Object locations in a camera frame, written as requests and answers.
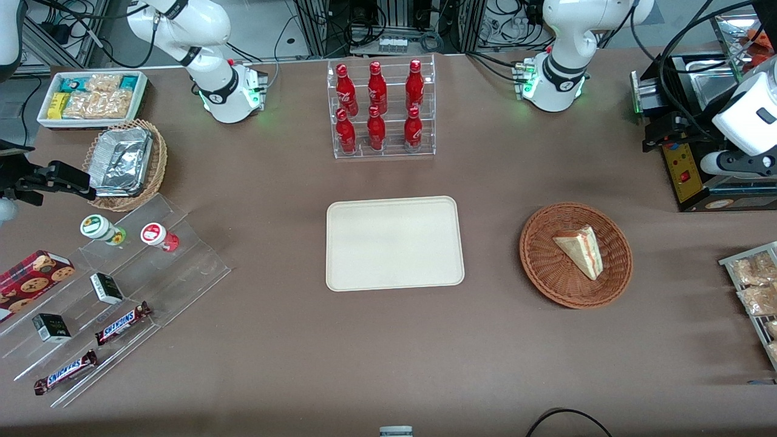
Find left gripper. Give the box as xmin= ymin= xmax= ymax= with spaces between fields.
xmin=642 ymin=112 xmax=727 ymax=154

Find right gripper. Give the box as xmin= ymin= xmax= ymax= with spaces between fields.
xmin=0 ymin=160 xmax=98 ymax=206

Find triangular sandwich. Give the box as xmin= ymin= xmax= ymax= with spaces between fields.
xmin=552 ymin=226 xmax=604 ymax=282

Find light oval wicker basket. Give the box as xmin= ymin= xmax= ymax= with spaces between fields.
xmin=81 ymin=118 xmax=168 ymax=212

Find tray of wrapped snacks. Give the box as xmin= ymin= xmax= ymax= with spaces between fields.
xmin=719 ymin=241 xmax=777 ymax=372

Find brown round wicker basket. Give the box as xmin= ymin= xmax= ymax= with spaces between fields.
xmin=519 ymin=202 xmax=634 ymax=310

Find beige rectangular tray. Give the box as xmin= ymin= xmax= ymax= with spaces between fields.
xmin=326 ymin=195 xmax=466 ymax=293

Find black food warmer machine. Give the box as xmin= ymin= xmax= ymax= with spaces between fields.
xmin=630 ymin=0 xmax=777 ymax=214

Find stacked aluminium foil trays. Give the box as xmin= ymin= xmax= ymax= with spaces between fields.
xmin=84 ymin=126 xmax=154 ymax=198

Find green lid cup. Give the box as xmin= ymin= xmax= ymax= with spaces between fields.
xmin=80 ymin=214 xmax=127 ymax=247

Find white rectangular snack bin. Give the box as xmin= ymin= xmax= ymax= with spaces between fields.
xmin=36 ymin=70 xmax=150 ymax=131

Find yellow snack pack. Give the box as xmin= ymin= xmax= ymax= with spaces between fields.
xmin=47 ymin=92 xmax=71 ymax=121

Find large rice cracker bag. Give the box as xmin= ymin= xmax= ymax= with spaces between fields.
xmin=63 ymin=90 xmax=133 ymax=120

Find red lid cup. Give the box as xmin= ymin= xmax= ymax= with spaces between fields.
xmin=140 ymin=222 xmax=180 ymax=253

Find small rice cracker bag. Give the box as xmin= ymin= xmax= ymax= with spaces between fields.
xmin=85 ymin=73 xmax=123 ymax=93

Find red cookie box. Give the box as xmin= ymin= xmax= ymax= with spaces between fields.
xmin=0 ymin=249 xmax=76 ymax=324

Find small black carton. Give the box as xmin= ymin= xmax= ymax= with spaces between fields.
xmin=32 ymin=313 xmax=72 ymax=344
xmin=89 ymin=273 xmax=124 ymax=306

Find clear acrylic stepped shelf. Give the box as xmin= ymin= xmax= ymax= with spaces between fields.
xmin=0 ymin=193 xmax=232 ymax=409

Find snickers bar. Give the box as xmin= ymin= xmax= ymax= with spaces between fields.
xmin=95 ymin=301 xmax=153 ymax=347
xmin=33 ymin=349 xmax=98 ymax=397

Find red cola bottle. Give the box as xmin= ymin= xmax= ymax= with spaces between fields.
xmin=367 ymin=61 xmax=389 ymax=113
xmin=335 ymin=108 xmax=358 ymax=154
xmin=403 ymin=106 xmax=424 ymax=150
xmin=335 ymin=63 xmax=359 ymax=117
xmin=405 ymin=59 xmax=425 ymax=111
xmin=366 ymin=106 xmax=387 ymax=152

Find clear acrylic bottle rack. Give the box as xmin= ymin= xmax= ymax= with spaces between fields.
xmin=327 ymin=54 xmax=436 ymax=160

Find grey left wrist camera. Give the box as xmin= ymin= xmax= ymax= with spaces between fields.
xmin=700 ymin=151 xmax=777 ymax=178

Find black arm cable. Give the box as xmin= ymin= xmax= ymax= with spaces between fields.
xmin=631 ymin=0 xmax=759 ymax=125

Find black table cable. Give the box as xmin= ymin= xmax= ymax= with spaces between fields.
xmin=524 ymin=407 xmax=614 ymax=437

